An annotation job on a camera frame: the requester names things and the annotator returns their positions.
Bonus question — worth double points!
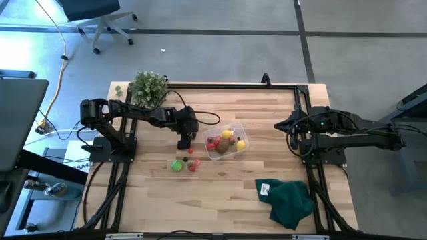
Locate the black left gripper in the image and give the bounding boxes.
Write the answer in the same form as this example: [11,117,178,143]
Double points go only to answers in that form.
[175,105,200,151]

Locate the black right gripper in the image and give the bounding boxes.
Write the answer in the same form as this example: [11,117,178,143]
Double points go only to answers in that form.
[274,105,334,151]

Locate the clear plastic tupperware container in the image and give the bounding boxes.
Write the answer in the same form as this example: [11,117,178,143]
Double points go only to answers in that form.
[201,121,250,162]

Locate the potted green plant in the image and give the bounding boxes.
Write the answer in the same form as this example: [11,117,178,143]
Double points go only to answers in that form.
[127,70,170,109]

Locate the dark green cloth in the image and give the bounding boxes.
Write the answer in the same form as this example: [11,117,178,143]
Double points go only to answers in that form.
[255,178,315,231]

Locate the white printed sign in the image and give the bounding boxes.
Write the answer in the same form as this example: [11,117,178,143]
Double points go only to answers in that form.
[62,139,95,173]

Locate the black desk crossbeam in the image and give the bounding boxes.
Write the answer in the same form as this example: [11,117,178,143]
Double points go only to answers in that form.
[15,148,89,187]

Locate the office swivel chair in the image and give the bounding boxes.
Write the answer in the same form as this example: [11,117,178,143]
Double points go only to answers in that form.
[55,0,139,55]

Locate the grey desk top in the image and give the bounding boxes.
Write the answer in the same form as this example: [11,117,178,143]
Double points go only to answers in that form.
[0,78,50,173]

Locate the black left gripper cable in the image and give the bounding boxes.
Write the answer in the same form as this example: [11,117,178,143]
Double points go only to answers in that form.
[159,89,222,126]

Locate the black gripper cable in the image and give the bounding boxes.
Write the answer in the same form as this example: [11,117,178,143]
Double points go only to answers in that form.
[159,89,222,126]
[286,109,351,158]

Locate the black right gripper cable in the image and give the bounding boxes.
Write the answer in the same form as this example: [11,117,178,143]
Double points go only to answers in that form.
[286,109,351,158]

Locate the black aluminium table frame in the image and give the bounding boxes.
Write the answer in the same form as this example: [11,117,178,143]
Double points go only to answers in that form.
[75,81,361,236]

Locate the blue-grey desk frame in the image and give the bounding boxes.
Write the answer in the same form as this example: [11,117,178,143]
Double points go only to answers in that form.
[368,83,427,196]

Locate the yellow floor cable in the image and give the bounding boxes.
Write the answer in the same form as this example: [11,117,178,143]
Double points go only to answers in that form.
[34,0,69,134]

